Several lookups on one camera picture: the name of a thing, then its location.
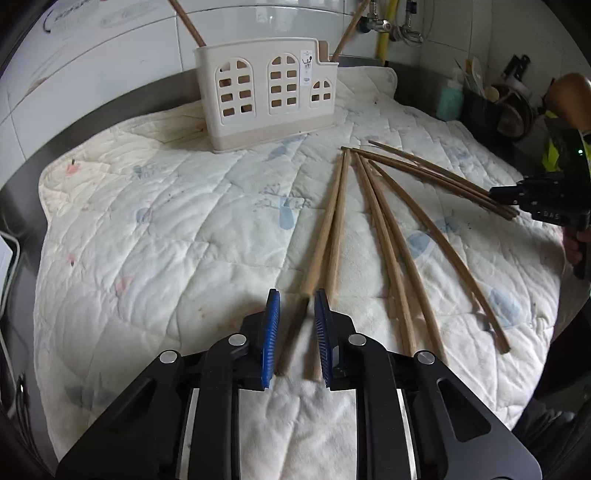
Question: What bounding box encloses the wooden chopstick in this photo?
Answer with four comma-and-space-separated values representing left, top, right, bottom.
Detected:
349, 150, 418, 356
366, 159, 512, 355
276, 155, 346, 377
309, 151, 354, 382
168, 0, 206, 48
369, 139, 491, 200
360, 156, 448, 363
331, 0, 370, 62
346, 147, 518, 220

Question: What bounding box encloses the yellow gas hose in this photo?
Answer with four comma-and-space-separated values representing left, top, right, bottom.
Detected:
375, 0, 400, 67

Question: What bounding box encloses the beige plastic utensil holder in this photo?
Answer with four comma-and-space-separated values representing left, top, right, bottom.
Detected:
194, 37, 339, 152

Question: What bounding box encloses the green plastic basket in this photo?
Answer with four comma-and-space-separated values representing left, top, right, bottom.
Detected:
542, 110, 590, 173

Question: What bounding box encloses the metal water valve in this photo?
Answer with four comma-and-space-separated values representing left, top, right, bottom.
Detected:
399, 0, 424, 47
358, 0, 393, 34

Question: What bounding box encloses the teal soap bottle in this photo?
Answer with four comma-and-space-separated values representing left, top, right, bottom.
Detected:
436, 67, 464, 122

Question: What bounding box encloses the right hand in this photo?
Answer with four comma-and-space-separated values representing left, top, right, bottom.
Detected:
563, 227, 582, 266

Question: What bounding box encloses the white quilted mat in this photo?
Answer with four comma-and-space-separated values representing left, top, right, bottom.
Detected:
34, 67, 589, 456

